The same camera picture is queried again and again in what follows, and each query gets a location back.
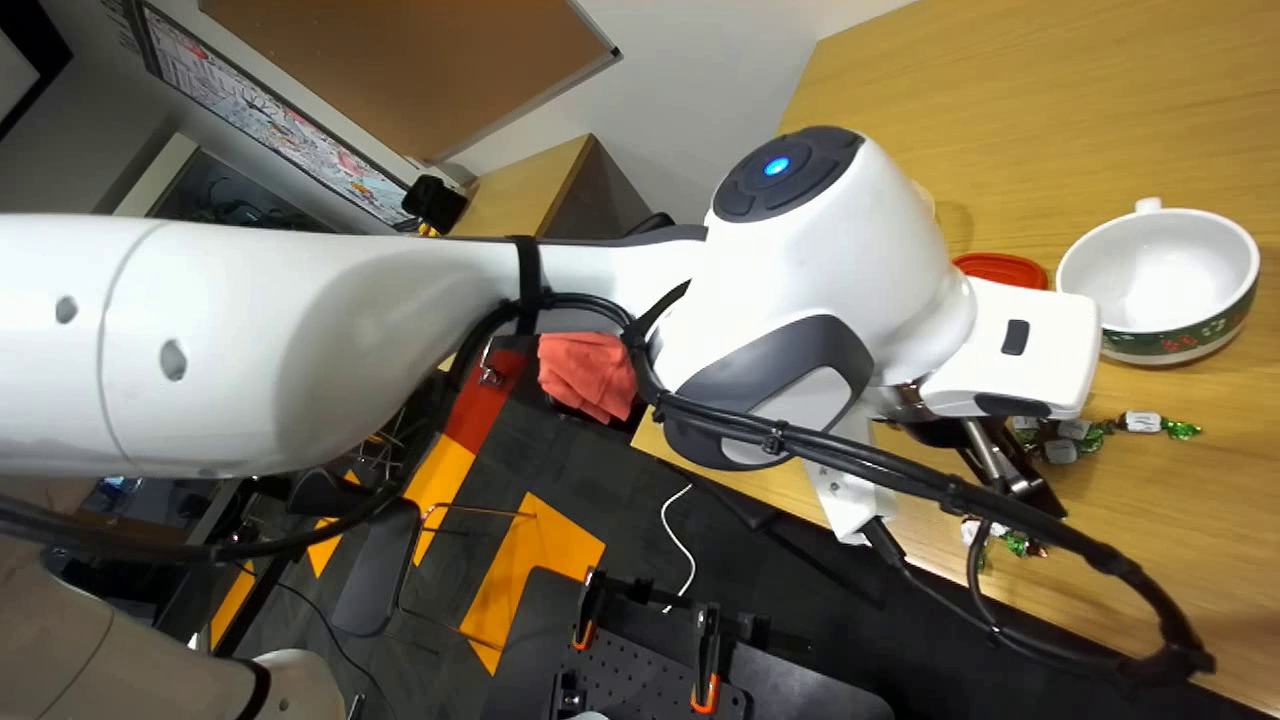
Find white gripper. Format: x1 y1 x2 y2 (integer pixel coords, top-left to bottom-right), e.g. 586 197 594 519
917 274 1105 519

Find white rounded robot base shell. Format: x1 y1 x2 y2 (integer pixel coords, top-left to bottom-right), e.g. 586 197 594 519
253 644 352 720

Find white green-patterned ceramic bowl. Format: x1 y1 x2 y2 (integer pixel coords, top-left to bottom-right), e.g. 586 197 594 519
1051 197 1264 373

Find red plastic lid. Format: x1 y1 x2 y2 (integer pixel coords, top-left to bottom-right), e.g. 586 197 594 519
952 253 1051 296

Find black perforated board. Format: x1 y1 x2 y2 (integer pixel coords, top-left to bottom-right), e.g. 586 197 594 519
546 617 901 720

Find orange black clamp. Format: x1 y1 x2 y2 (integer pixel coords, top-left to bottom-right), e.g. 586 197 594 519
685 605 733 720
568 573 609 654

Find black office chair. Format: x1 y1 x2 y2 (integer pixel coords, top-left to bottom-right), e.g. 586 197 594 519
615 208 710 247

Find red cloth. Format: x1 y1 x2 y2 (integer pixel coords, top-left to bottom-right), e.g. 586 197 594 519
534 331 642 429

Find wooden side desk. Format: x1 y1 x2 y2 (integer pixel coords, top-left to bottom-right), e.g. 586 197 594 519
449 133 601 242

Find small black box device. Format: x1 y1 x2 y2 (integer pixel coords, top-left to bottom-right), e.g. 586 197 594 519
399 172 472 239

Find black tripod stand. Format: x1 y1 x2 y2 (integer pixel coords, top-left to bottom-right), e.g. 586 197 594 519
169 473 421 670

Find brown cork board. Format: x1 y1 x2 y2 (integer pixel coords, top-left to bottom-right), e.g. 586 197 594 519
196 0 622 168

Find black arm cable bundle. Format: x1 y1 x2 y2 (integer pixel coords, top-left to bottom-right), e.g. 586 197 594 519
454 234 1220 674

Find white floor cable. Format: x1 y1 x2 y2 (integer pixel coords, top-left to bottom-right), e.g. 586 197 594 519
655 479 703 605

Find printed wall poster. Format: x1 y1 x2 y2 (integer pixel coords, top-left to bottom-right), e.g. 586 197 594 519
134 0 421 231

